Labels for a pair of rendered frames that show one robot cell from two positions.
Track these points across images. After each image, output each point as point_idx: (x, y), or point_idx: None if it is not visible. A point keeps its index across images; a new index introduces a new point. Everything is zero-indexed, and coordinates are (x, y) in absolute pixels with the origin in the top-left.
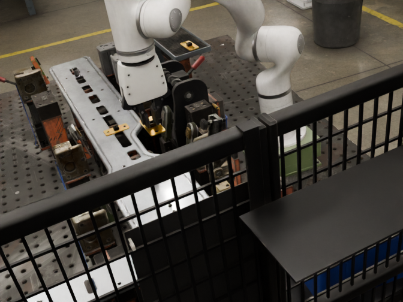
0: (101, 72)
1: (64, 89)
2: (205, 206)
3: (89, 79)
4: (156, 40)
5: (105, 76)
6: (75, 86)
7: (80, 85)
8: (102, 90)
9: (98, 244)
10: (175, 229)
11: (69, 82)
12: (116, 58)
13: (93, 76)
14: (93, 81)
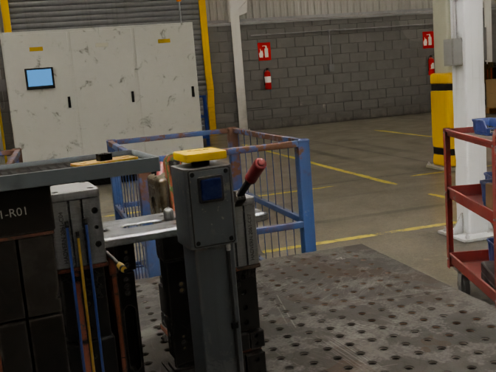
0: (150, 230)
1: (109, 221)
2: None
3: (133, 228)
4: (14, 168)
5: (128, 235)
6: (111, 225)
7: (111, 226)
8: (108, 256)
9: None
10: None
11: (136, 219)
12: (55, 185)
13: (144, 229)
14: (116, 232)
